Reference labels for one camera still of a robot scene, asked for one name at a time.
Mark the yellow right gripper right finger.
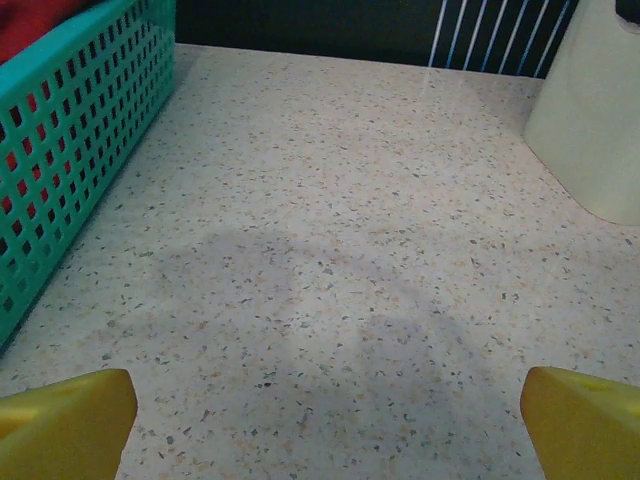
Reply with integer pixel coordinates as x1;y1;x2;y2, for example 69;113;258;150
519;366;640;480

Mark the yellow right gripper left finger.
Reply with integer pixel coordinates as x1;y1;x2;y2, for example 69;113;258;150
0;368;139;480

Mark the red t-shirt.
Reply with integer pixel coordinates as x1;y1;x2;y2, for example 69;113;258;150
0;0;96;236

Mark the cream utensil holder orange rim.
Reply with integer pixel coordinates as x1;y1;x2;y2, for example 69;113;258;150
523;0;640;224

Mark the teal plastic lattice basket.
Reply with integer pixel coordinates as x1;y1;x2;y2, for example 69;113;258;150
0;0;177;351

